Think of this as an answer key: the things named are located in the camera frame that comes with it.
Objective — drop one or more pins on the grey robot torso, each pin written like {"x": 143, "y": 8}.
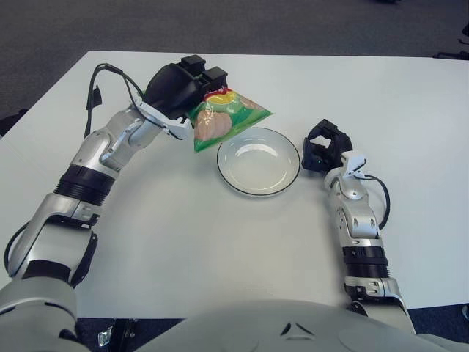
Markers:
{"x": 256, "y": 330}

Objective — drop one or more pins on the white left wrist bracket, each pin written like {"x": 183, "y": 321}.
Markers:
{"x": 176, "y": 126}

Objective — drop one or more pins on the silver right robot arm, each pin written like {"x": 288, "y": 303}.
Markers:
{"x": 361, "y": 223}

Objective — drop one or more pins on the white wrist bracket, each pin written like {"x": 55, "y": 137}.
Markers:
{"x": 176, "y": 126}
{"x": 353, "y": 165}

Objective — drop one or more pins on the green snack chip bag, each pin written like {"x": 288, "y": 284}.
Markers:
{"x": 220, "y": 121}

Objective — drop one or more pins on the silver foil wrapper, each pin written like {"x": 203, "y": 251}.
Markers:
{"x": 105, "y": 337}

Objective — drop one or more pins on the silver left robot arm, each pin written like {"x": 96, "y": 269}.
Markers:
{"x": 91, "y": 154}

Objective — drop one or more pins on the black office chair base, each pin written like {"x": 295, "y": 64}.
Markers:
{"x": 454, "y": 55}

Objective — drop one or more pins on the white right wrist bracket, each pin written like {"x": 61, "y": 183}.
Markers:
{"x": 353, "y": 165}

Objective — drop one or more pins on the black metal frame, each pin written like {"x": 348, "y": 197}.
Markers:
{"x": 128, "y": 333}

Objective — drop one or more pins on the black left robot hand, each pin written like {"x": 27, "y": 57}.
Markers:
{"x": 172, "y": 88}

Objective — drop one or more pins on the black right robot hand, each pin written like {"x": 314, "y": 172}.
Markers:
{"x": 322, "y": 159}

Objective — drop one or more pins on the white plate black rim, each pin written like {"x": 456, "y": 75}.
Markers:
{"x": 256, "y": 168}

